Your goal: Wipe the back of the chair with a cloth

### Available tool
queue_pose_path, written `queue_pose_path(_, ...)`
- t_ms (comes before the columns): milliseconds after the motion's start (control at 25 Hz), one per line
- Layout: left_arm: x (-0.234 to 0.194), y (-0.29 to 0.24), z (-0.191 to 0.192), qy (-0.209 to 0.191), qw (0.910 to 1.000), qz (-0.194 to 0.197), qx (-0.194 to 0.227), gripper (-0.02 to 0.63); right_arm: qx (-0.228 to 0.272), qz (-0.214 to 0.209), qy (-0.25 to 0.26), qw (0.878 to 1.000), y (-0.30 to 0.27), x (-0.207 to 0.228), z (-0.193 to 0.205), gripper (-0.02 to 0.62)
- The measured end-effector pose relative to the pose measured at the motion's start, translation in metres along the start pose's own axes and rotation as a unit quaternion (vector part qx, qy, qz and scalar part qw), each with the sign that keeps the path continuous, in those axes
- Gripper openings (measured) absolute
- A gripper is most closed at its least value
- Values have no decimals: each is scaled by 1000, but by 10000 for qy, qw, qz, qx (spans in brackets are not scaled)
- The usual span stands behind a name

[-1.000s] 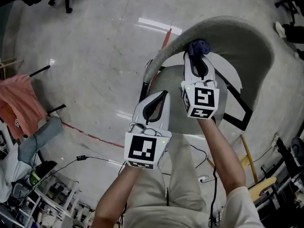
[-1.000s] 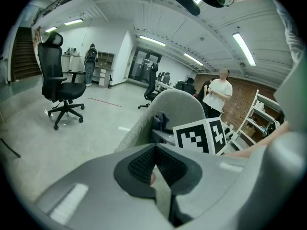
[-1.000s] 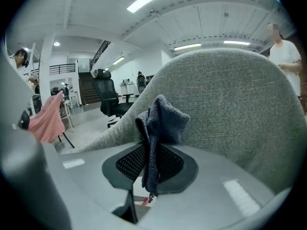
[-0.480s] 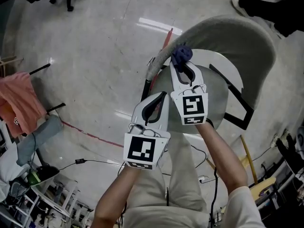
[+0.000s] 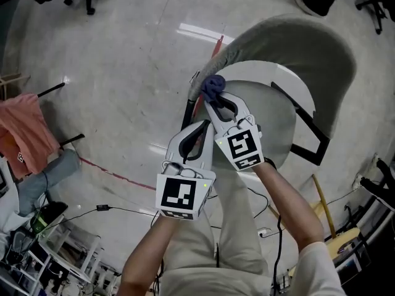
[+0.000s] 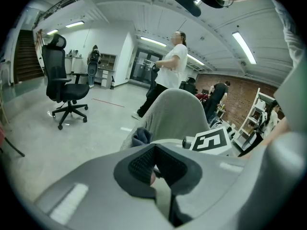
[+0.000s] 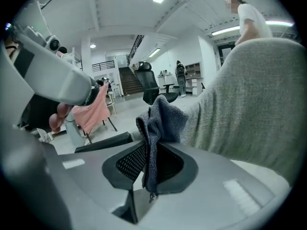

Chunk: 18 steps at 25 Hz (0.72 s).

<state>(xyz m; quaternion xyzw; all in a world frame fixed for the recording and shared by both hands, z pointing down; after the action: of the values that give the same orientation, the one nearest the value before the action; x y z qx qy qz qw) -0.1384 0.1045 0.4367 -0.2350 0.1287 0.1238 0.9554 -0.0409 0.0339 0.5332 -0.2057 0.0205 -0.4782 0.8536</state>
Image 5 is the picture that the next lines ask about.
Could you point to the white low shelf rack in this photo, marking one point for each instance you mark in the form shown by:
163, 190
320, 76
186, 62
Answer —
78, 273

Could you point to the yellow wooden stool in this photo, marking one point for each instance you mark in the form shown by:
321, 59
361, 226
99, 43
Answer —
324, 202

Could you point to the dark blue wiping cloth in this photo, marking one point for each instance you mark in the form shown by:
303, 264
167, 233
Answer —
213, 85

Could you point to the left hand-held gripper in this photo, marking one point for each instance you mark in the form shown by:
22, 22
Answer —
176, 196

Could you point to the red floor tape strip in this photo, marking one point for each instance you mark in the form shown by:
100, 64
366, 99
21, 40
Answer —
217, 45

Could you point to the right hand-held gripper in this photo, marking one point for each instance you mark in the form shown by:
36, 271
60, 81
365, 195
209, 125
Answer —
243, 146

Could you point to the person's cream shirt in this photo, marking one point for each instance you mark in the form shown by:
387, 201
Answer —
314, 270

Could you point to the pink garment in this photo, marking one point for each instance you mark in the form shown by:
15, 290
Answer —
24, 128

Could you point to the wooden stool frame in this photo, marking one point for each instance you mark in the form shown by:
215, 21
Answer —
12, 78

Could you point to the black garment rack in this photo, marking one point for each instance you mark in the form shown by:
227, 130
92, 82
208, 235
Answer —
51, 88

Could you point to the person's right forearm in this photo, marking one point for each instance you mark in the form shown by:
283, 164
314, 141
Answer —
290, 205

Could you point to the person's beige trousers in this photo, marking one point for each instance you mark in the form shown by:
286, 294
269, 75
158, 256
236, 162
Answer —
237, 227

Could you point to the person's left forearm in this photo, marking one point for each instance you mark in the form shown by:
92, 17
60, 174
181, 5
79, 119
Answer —
145, 251

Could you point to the grey-green armchair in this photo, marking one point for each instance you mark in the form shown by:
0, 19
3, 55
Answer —
308, 42

